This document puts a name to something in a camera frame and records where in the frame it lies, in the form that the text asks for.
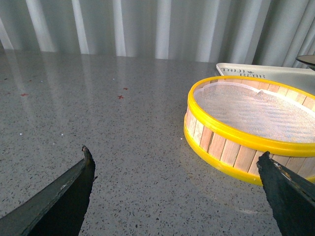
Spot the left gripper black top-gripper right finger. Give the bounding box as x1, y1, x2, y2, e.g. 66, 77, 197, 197
256, 151, 315, 236

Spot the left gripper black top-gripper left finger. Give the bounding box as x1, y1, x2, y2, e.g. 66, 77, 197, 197
0, 146, 95, 236

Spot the brown plate with black rim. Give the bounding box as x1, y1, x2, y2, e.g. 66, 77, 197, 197
296, 55, 315, 71

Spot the cream bear-print tray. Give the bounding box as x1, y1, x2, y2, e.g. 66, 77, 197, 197
216, 63, 315, 95

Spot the yellow wooden steamer basket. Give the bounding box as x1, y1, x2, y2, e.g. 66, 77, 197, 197
184, 76, 315, 185

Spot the grey pleated curtain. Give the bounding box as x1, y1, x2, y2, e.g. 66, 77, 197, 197
0, 0, 315, 67

